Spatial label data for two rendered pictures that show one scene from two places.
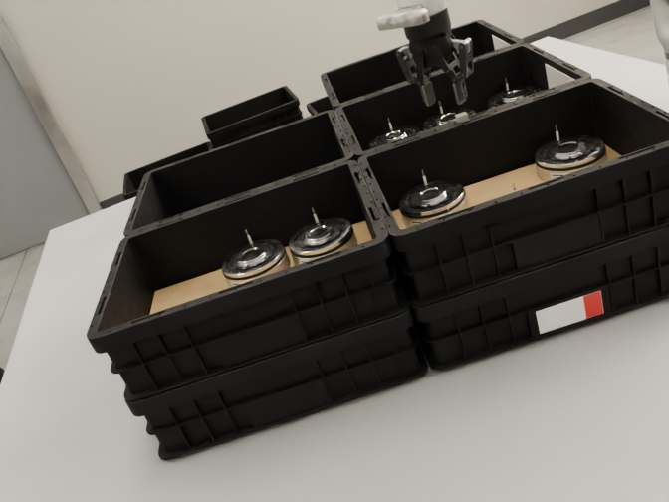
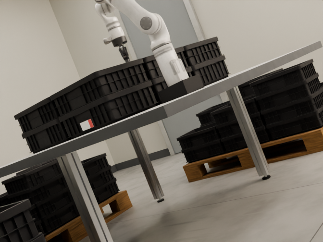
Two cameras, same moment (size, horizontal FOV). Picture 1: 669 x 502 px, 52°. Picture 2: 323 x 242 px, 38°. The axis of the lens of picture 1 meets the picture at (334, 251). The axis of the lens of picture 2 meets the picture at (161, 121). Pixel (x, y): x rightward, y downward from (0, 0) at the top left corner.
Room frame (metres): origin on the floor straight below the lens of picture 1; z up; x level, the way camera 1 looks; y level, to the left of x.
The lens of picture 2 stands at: (-0.58, -1.97, 0.72)
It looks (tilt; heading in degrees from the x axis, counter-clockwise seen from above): 2 degrees down; 44
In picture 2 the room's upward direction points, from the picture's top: 22 degrees counter-clockwise
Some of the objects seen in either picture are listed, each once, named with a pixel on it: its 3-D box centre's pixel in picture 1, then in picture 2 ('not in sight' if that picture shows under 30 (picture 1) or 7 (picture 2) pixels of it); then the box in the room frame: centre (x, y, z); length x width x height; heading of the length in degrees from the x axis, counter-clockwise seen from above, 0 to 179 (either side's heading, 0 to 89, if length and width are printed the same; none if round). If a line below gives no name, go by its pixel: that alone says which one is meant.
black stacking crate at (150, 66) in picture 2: (457, 125); (143, 75); (1.18, -0.29, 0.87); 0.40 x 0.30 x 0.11; 88
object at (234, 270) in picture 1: (252, 257); not in sight; (0.96, 0.12, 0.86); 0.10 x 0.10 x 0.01
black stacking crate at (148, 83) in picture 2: (527, 248); (108, 111); (0.88, -0.28, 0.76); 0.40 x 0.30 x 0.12; 88
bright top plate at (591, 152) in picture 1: (568, 151); not in sight; (0.94, -0.39, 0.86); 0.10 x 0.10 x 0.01
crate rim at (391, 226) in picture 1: (508, 154); (95, 79); (0.88, -0.28, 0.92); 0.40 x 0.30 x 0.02; 88
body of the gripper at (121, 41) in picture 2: (430, 37); (121, 45); (1.13, -0.26, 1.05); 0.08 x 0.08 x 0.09
